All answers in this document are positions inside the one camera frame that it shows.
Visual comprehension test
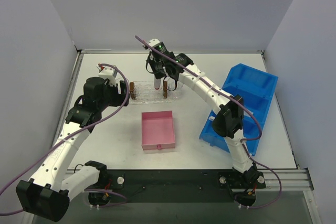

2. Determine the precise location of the red-capped toothpaste tube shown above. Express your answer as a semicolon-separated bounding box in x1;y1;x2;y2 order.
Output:
153;78;161;90

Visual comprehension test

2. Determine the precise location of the brown wooden holder block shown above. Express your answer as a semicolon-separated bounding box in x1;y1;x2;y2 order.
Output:
130;82;136;100
163;81;168;99

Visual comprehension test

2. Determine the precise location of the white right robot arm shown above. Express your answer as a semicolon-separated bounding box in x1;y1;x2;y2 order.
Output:
143;39;265;186

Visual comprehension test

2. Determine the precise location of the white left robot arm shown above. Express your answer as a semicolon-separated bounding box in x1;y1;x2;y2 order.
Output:
16;76;130;222

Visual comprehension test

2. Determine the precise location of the clear textured glass tray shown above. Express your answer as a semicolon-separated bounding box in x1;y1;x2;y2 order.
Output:
129;81;181;105

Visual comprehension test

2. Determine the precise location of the pink plastic drawer box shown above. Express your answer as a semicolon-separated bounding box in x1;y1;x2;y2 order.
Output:
141;111;176;151

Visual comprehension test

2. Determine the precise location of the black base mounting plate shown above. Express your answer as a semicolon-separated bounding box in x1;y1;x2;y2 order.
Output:
88;169;266;206

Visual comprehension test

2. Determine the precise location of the blue plastic bin organizer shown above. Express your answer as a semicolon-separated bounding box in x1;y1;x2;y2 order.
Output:
199;63;278;156

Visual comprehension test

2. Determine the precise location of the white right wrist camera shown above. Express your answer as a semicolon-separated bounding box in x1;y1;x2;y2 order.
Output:
146;38;161;50

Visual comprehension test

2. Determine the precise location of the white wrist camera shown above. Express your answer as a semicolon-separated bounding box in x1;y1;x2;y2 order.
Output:
146;38;161;50
97;64;117;87

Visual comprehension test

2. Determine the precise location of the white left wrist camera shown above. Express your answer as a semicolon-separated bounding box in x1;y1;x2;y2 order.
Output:
97;64;117;87

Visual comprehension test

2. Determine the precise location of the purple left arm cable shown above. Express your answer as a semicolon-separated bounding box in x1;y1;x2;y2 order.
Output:
0;62;131;216

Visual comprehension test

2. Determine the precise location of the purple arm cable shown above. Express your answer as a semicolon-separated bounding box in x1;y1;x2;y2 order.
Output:
0;62;131;216
134;35;283;210

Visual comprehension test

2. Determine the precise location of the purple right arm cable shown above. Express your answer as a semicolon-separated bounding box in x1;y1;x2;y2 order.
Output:
134;35;283;210

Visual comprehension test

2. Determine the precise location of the aluminium frame rail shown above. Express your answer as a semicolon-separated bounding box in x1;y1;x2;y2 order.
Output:
31;167;314;193

